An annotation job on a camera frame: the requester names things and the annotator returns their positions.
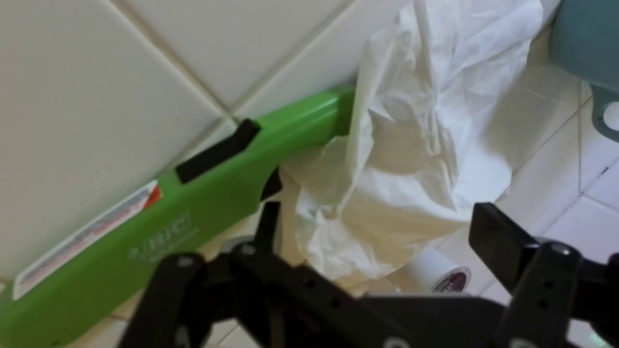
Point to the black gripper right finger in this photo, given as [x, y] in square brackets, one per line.
[550, 282]

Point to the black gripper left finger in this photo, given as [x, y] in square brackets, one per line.
[188, 296]

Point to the white paper towel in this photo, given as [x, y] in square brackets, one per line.
[418, 149]

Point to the white tape roll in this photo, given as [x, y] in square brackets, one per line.
[430, 273]

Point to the green BIC utility lighter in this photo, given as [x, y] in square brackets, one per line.
[111, 257]

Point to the teal plastic container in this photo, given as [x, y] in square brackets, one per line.
[585, 41]

